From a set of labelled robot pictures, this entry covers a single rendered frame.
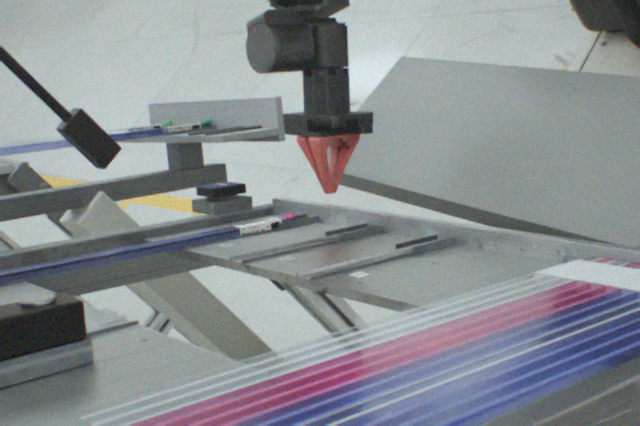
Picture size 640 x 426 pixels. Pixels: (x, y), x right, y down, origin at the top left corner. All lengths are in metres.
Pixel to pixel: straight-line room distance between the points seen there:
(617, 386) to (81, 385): 0.33
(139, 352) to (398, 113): 0.83
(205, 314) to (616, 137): 0.68
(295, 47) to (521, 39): 1.51
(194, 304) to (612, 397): 0.99
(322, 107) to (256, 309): 1.30
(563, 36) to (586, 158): 1.31
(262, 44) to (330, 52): 0.09
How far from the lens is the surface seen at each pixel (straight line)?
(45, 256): 1.08
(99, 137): 0.72
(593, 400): 0.56
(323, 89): 1.14
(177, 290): 1.46
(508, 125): 1.30
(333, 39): 1.14
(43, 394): 0.65
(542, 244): 0.93
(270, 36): 1.09
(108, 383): 0.65
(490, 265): 0.91
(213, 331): 1.51
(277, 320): 2.31
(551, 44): 2.48
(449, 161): 1.31
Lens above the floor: 1.36
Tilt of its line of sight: 33 degrees down
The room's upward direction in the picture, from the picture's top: 42 degrees counter-clockwise
